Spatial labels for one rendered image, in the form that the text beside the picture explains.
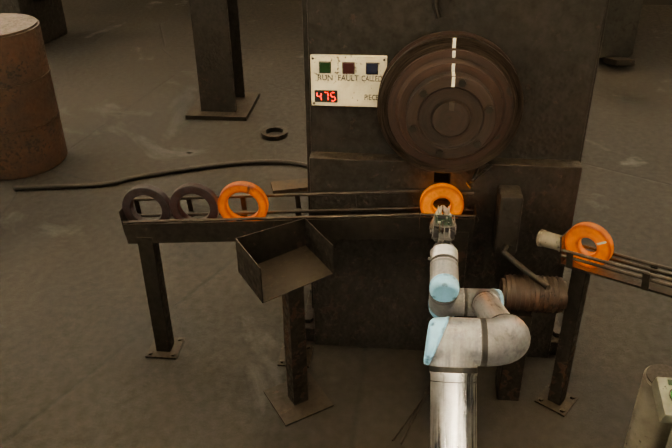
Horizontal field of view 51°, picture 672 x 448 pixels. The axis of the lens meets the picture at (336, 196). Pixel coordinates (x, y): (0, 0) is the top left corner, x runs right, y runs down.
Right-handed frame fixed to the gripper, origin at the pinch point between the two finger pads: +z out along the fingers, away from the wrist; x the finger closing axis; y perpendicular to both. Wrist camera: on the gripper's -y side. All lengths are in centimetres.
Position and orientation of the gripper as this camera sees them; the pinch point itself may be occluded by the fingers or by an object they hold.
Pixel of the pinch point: (442, 209)
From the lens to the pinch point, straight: 245.2
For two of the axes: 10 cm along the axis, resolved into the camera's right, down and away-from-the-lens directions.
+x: -10.0, -0.4, 0.9
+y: -0.4, -6.8, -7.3
